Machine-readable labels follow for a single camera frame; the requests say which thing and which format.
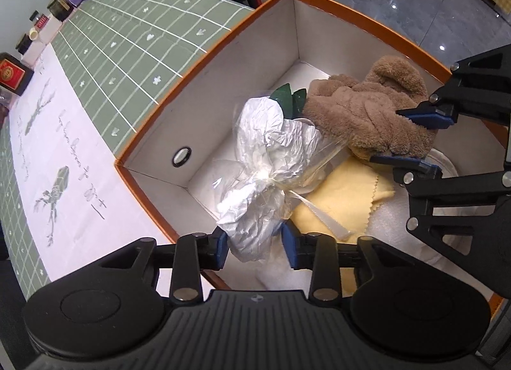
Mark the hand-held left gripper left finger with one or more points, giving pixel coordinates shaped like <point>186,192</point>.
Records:
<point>221,250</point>

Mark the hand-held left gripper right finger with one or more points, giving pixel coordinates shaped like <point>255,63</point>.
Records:
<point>290,246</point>

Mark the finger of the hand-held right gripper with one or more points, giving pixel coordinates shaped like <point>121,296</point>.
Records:
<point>427,118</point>
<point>403,162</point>

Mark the white gauze cloth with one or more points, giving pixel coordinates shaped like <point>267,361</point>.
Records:
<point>275,274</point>

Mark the brown plush towel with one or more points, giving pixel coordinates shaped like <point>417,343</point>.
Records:
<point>359,110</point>

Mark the white flower bouquet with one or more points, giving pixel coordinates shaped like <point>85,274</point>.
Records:
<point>259,130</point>

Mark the orange cardboard box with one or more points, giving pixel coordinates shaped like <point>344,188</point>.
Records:
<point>247,58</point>

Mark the white printed table runner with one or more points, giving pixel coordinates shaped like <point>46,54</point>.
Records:
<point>80,154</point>

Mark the green checked tablecloth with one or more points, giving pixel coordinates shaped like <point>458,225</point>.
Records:
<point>139,34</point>

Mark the clear water bottle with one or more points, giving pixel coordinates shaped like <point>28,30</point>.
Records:
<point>4,98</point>

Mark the red and black box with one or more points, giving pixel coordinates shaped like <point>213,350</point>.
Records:
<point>14,74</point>

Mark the white box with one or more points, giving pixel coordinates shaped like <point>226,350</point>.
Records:
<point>46,38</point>

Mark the small white cup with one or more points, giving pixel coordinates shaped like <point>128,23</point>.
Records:
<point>34,34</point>

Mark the small dark jar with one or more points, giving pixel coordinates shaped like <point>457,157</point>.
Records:
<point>23,43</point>

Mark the large dark jar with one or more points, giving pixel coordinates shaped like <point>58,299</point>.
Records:
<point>60,7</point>

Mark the small red label bottle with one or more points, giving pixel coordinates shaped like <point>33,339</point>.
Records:
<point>40,21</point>

